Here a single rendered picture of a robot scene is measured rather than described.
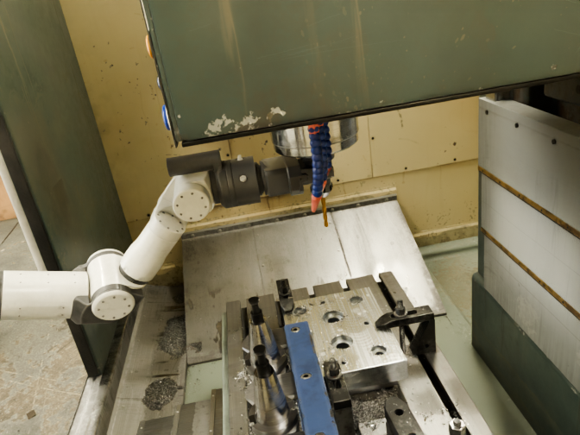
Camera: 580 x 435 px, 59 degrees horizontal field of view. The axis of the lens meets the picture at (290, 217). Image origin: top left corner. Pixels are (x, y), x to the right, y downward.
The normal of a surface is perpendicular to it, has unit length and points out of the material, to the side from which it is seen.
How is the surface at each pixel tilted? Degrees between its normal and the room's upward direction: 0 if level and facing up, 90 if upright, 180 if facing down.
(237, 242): 24
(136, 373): 17
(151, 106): 90
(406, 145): 90
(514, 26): 90
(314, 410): 0
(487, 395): 0
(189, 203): 96
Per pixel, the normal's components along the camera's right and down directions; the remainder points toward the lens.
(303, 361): -0.15, -0.90
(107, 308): 0.36, 0.60
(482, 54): 0.13, 0.39
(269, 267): -0.10, -0.65
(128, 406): 0.15, -0.92
